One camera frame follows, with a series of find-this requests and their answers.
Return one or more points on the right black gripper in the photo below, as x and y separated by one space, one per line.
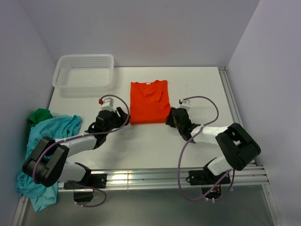
170 118

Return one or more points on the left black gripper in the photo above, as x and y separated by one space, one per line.
121 119

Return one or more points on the orange t shirt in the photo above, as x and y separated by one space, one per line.
149 102

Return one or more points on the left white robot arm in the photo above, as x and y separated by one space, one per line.
47 163

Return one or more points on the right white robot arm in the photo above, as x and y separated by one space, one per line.
237 146

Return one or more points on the white perforated plastic basket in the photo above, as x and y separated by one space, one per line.
84 73

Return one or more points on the green t shirt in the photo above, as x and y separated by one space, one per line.
38 116

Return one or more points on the teal t shirt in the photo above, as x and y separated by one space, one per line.
62 126

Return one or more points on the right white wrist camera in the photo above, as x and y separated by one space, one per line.
185 104

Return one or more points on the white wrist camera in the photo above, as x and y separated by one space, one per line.
185 104
107 104

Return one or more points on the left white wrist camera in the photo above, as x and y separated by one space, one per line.
107 104

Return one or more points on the front aluminium rail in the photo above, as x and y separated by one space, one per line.
140 179

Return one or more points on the aluminium rail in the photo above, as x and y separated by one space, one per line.
275 215
140 179

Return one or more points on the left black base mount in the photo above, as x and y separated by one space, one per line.
85 190

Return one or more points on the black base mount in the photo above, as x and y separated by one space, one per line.
85 190
206 178

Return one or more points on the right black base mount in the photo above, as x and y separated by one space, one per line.
206 178

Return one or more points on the right aluminium rail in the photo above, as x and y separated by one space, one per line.
275 215

